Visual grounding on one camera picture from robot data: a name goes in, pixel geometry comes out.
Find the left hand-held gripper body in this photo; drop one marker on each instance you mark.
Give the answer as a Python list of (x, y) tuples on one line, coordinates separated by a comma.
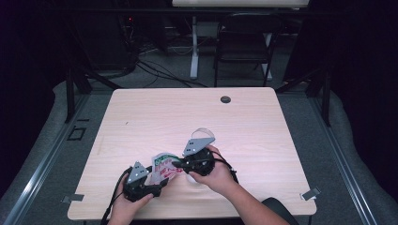
[(137, 187)]

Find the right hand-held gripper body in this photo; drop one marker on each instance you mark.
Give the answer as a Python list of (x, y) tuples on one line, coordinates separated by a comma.
[(200, 162)]

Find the pink snack packet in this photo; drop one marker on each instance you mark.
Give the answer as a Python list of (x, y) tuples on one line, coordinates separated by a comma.
[(162, 170)]

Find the clear glass cup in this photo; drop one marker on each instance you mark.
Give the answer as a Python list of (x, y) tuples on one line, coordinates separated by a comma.
[(203, 132)]

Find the person's right hand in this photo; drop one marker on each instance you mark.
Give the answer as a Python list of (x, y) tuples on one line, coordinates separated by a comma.
[(219, 178)]

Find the person's left hand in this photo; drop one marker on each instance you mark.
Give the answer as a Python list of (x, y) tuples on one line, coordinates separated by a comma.
[(125, 209)]

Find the grey tape strip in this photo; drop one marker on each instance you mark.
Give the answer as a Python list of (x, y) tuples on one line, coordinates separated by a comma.
[(310, 194), (73, 198)]

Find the white desk leg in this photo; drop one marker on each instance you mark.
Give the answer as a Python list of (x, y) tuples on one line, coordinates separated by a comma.
[(268, 59), (194, 56)]

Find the black metal stand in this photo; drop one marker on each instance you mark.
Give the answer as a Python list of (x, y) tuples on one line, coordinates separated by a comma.
[(70, 97), (326, 100)]

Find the black folding chair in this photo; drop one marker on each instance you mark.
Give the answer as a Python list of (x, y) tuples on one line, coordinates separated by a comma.
[(244, 47)]

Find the dark equipment box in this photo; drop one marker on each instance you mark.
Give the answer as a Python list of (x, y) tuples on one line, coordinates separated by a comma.
[(103, 43)]

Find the metal floor rail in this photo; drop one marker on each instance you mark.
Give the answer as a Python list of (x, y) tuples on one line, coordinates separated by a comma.
[(344, 168), (40, 175)]

